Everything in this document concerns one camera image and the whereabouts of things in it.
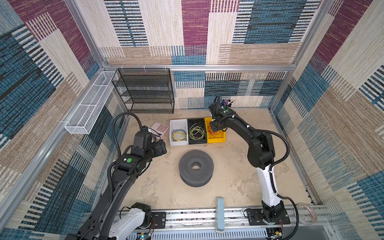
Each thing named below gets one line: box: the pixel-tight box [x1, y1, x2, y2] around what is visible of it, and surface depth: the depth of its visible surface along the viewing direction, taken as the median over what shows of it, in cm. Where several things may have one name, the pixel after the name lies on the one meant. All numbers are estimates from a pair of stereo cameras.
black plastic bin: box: [187, 118, 208, 145], surface depth 104 cm
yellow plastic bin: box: [204, 117, 226, 144], surface depth 102 cm
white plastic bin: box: [169, 118, 189, 146], surface depth 102 cm
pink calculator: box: [150, 122, 170, 138], surface depth 110 cm
